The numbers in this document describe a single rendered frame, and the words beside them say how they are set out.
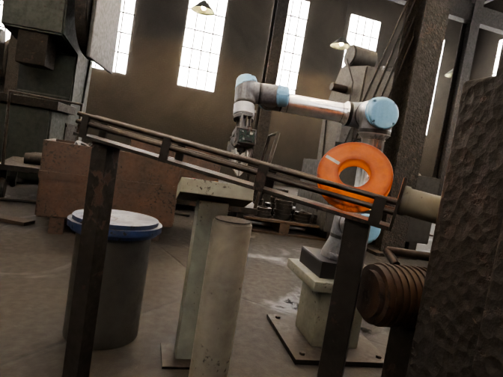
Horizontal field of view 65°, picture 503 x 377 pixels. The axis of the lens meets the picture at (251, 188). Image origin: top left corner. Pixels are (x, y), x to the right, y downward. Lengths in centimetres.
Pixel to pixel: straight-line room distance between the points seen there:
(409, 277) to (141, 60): 1215
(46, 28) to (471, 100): 522
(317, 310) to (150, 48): 1167
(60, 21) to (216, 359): 479
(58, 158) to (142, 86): 983
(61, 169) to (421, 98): 317
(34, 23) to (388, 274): 521
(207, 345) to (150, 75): 1170
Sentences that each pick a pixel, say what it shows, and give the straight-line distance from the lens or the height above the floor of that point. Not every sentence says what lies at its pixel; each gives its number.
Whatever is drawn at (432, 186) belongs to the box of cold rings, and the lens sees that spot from 458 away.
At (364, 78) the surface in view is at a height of 219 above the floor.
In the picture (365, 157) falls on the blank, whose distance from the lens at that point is 87.
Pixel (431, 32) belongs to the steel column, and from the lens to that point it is 432.
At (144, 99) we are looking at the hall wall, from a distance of 1257.
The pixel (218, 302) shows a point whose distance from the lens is 120.
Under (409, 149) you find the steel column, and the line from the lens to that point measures 409.
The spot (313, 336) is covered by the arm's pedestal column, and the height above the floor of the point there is 6.
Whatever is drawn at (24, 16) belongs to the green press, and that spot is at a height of 193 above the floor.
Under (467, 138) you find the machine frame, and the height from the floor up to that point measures 79.
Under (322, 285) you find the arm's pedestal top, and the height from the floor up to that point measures 29.
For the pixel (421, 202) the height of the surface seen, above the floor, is 68.
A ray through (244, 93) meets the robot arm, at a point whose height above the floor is 93.
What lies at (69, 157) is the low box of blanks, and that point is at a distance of 291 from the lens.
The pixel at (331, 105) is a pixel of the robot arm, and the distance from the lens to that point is 161.
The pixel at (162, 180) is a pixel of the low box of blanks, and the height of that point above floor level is 45.
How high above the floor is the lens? 71
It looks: 4 degrees down
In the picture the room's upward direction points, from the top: 9 degrees clockwise
